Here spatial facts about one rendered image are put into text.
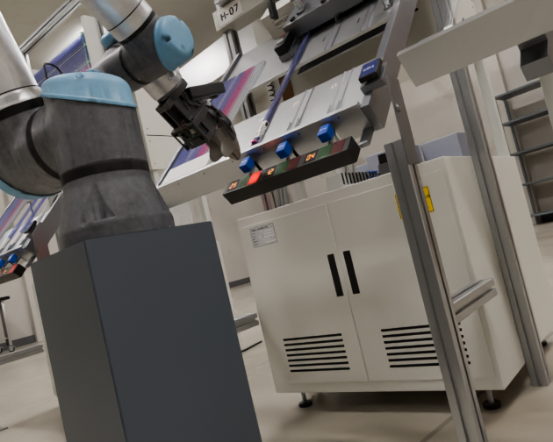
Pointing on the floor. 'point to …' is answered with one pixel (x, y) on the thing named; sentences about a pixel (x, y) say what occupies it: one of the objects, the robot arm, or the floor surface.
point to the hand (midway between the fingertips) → (236, 153)
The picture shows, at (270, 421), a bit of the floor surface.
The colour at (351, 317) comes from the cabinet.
